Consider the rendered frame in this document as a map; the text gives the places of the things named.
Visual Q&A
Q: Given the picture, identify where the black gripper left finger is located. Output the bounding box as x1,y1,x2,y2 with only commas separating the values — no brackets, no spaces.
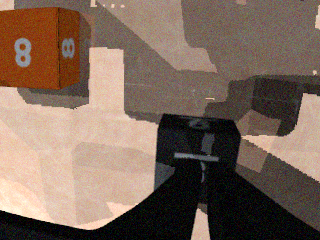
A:
0,159,203,240

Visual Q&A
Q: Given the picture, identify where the orange-brown block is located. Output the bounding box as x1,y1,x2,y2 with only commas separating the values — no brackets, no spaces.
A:
0,7,80,91

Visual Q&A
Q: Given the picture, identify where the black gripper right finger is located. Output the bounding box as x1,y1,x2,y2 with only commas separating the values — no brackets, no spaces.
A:
207,161,320,240

